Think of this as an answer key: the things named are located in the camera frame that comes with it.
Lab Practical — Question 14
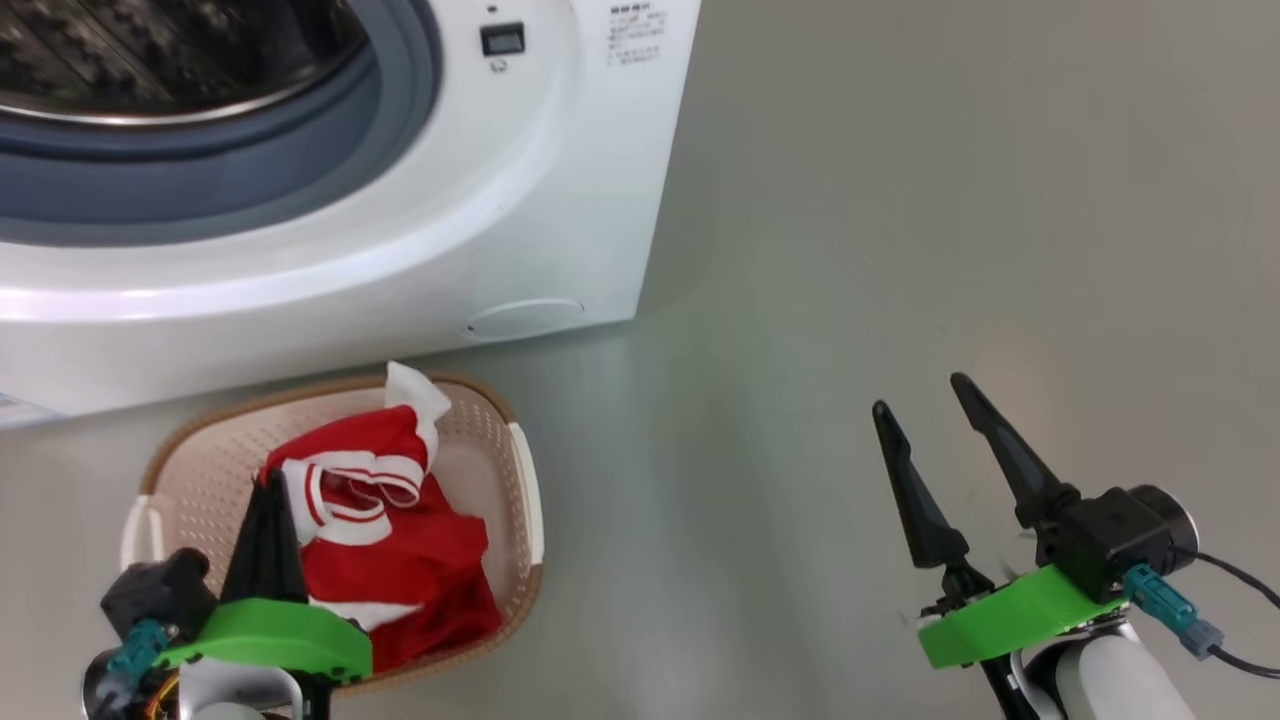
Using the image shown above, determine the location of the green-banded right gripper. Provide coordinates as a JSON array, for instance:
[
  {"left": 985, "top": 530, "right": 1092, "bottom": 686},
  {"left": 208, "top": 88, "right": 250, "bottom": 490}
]
[{"left": 872, "top": 372, "right": 1129, "bottom": 720}]

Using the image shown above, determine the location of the white front-load washing machine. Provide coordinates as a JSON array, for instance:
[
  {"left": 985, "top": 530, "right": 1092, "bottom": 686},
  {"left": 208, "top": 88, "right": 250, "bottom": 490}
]
[{"left": 0, "top": 0, "right": 701, "bottom": 431}]

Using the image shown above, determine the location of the thin black cable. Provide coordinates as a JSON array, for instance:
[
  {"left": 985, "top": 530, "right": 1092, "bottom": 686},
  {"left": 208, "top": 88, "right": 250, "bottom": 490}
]
[{"left": 1195, "top": 550, "right": 1280, "bottom": 608}]

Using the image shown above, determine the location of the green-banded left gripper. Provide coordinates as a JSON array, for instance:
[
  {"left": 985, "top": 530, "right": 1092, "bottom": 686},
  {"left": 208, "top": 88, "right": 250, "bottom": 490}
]
[{"left": 160, "top": 470, "right": 373, "bottom": 720}]

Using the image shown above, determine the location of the cream basket with brown rim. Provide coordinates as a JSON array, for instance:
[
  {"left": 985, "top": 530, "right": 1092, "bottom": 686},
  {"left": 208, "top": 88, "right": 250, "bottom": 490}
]
[{"left": 120, "top": 372, "right": 546, "bottom": 698}]

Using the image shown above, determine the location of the black cable with teal connector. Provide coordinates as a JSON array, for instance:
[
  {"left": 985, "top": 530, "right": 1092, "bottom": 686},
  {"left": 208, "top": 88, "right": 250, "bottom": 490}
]
[
  {"left": 95, "top": 618, "right": 171, "bottom": 716},
  {"left": 1122, "top": 563, "right": 1280, "bottom": 681}
]

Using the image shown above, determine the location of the red and white garment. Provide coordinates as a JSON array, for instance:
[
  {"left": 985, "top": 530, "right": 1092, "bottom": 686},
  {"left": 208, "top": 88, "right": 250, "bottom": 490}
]
[{"left": 255, "top": 362, "right": 504, "bottom": 673}]

